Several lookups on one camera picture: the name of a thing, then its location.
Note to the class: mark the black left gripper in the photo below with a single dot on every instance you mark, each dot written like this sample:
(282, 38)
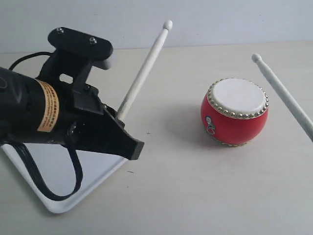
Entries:
(94, 128)

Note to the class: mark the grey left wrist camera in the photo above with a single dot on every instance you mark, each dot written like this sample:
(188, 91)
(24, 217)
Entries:
(75, 54)

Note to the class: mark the white drumstick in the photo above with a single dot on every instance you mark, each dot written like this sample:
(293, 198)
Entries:
(144, 70)
(289, 101)

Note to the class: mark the red small drum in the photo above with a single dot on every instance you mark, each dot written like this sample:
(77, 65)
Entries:
(234, 111)

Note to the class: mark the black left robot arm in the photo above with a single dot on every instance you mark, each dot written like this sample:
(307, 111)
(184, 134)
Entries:
(21, 103)

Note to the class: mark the white plastic tray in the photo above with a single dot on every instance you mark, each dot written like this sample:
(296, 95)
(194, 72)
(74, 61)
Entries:
(60, 175)

